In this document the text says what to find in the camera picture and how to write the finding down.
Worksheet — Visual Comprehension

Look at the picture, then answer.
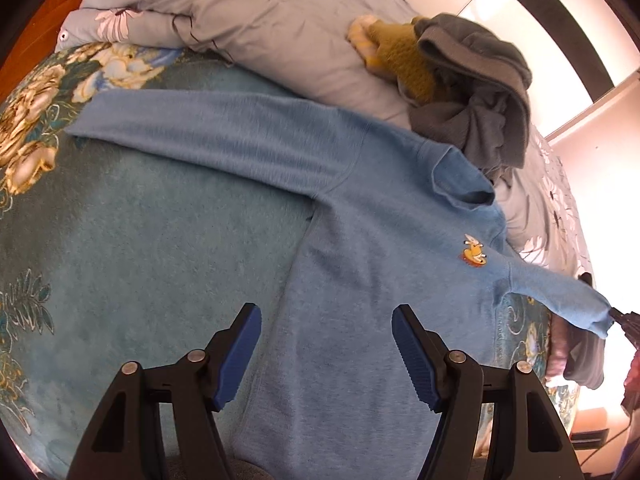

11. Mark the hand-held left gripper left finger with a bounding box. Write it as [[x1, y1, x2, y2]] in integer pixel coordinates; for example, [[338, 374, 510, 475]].
[[66, 302, 263, 480]]

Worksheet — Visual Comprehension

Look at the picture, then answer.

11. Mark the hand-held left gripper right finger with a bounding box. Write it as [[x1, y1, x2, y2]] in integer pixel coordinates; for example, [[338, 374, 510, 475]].
[[391, 304, 583, 480]]

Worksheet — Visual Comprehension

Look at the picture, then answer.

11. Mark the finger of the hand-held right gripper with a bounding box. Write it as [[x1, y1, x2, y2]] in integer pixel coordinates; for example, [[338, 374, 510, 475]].
[[607, 309, 640, 350]]

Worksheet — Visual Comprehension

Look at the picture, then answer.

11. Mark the blue sweater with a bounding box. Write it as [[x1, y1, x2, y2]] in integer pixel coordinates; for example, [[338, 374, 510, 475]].
[[65, 91, 613, 473]]

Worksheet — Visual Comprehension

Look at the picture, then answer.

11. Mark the dark grey folded cloth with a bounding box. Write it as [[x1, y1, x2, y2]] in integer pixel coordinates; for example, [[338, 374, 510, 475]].
[[562, 320, 608, 391]]

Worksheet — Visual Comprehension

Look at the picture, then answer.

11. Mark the teal floral blanket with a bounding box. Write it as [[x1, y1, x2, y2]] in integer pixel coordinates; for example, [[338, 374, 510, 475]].
[[0, 42, 583, 478]]

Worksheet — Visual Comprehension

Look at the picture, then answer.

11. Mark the grey garment pile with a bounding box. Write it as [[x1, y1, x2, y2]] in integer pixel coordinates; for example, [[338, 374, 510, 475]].
[[409, 14, 533, 172]]

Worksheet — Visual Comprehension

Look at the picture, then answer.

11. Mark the yellow-green knitted garment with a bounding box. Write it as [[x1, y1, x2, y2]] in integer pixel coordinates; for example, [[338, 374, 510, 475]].
[[367, 17, 453, 107]]

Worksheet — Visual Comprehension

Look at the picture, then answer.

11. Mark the orange striped cloth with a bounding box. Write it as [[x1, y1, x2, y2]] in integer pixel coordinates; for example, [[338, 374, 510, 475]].
[[346, 15, 386, 68]]

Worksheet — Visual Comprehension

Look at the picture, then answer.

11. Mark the grey floral duvet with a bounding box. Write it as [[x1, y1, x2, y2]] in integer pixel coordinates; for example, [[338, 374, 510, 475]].
[[54, 0, 501, 133]]

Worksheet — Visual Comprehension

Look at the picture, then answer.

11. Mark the wooden headboard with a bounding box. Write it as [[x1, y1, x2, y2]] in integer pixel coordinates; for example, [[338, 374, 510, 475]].
[[5, 0, 103, 78]]

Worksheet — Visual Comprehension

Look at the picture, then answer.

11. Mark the dark window frame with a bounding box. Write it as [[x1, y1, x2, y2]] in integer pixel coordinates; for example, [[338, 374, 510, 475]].
[[475, 0, 617, 106]]

